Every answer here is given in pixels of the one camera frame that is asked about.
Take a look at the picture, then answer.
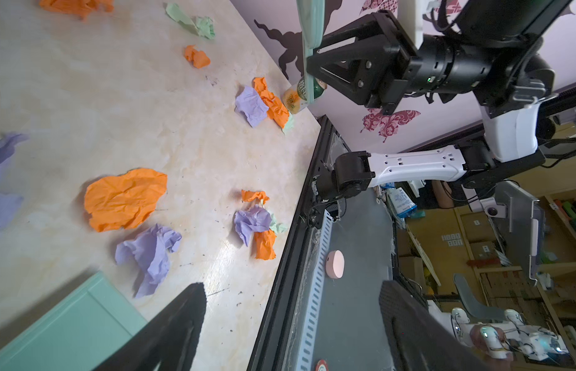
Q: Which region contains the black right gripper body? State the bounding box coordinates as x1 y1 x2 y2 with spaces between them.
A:
306 10 420 115

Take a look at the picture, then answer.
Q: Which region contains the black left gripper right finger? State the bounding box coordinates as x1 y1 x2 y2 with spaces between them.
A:
379 281 488 371

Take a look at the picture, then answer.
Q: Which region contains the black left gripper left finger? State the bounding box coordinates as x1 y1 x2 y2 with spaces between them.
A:
96 282 207 370

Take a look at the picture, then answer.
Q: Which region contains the mint green hand broom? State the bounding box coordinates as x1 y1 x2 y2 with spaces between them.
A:
297 0 325 104

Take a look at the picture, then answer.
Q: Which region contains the mint green dustpan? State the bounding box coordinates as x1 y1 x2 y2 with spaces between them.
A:
0 271 147 370

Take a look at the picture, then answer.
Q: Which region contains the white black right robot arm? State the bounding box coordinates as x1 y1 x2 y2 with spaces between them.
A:
297 1 570 218

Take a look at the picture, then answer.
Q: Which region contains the flat orange crumpled paper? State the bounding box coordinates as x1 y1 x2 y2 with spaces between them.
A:
84 168 168 233

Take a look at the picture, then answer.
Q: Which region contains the large orange crumpled paper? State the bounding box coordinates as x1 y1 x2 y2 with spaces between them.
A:
39 0 114 20

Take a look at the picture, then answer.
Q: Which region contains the green beverage can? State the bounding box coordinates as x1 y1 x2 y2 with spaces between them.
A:
282 77 328 115

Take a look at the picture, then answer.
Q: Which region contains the purple crumpled paper centre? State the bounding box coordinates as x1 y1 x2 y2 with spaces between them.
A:
115 224 182 298

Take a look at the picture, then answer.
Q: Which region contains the orange paper near can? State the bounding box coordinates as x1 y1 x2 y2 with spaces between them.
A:
253 77 290 129

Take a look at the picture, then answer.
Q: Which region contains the pink round disc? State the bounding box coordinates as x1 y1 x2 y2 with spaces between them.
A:
325 250 345 279

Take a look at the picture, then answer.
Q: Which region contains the purple paper near can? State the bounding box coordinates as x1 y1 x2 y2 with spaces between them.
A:
235 87 269 128

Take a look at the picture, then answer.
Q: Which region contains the orange paper front cluster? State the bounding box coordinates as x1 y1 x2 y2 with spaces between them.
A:
254 230 277 261

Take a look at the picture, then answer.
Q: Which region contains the purple paper front cluster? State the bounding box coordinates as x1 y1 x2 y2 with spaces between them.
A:
234 206 272 246

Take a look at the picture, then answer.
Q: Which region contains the green paper front cluster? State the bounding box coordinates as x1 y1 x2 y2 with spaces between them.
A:
269 213 289 235

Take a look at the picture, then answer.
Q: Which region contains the orange paper strip front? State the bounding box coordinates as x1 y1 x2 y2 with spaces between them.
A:
241 190 269 205

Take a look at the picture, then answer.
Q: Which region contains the green crumpled paper far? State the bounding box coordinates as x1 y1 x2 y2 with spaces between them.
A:
165 3 216 40

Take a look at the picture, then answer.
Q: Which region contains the small orange paper scrap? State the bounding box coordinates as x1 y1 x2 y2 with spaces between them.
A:
184 45 211 69

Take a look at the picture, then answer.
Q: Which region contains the purple paper left edge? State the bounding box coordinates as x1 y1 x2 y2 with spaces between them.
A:
0 132 29 232

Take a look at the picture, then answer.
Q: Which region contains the white slotted cable duct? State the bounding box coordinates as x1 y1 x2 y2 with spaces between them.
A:
294 211 333 370

